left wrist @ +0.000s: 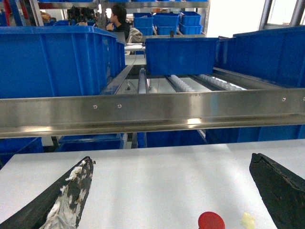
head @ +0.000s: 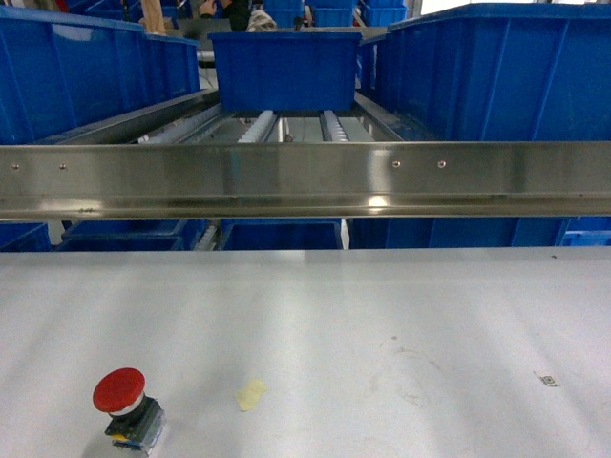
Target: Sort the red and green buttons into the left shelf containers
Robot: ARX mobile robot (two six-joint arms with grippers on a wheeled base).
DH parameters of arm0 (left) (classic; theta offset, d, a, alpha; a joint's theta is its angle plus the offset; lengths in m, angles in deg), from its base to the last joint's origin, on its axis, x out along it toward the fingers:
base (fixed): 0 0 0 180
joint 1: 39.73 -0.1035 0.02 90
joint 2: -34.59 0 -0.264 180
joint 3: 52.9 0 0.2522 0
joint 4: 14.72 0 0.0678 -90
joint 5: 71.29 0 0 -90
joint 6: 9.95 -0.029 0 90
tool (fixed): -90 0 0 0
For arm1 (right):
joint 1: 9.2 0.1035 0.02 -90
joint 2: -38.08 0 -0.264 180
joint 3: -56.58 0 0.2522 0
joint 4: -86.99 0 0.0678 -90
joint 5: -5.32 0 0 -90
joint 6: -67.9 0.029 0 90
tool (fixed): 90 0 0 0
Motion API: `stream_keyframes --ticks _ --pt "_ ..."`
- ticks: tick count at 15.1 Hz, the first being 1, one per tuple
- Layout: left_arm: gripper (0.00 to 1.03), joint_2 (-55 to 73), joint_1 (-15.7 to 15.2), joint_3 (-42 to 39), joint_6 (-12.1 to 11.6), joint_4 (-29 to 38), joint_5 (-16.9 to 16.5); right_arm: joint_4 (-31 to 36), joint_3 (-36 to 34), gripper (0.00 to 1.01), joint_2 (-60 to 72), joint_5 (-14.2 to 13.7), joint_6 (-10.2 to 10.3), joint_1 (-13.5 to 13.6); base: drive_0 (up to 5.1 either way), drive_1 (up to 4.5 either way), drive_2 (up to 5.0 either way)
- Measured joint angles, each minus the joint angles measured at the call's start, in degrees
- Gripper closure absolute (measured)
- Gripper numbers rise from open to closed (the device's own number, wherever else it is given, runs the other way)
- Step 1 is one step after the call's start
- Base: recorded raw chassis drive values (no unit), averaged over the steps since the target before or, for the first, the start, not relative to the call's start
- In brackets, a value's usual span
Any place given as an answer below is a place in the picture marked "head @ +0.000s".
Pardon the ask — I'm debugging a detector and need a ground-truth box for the red mushroom push button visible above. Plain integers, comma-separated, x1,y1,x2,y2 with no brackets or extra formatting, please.
92,367,165,457

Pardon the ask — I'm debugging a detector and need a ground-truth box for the white roller conveyor track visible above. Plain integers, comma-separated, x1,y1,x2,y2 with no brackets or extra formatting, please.
238,110,278,144

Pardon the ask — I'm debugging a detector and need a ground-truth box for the centre blue plastic bin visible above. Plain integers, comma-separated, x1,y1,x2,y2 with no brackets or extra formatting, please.
210,31,361,112

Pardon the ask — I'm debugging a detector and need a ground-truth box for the blue plastic bin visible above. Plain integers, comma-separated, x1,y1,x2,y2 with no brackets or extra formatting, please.
210,31,361,112
361,3,610,141
1,6,200,145

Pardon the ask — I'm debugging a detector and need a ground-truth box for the yellow tape scrap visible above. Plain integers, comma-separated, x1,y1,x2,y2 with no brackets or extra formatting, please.
234,379,268,412

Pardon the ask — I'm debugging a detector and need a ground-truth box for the right blue plastic bin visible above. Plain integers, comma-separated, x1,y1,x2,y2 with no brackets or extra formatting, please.
361,3,610,141

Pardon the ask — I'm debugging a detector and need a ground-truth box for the small QR code sticker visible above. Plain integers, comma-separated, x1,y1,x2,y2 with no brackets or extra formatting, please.
534,371,560,387

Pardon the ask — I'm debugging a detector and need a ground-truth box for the left blue plastic bin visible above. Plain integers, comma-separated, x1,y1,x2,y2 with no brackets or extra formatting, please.
1,6,200,145

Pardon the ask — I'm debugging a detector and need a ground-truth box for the stainless steel shelf rail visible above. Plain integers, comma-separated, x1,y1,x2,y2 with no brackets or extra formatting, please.
1,141,610,220

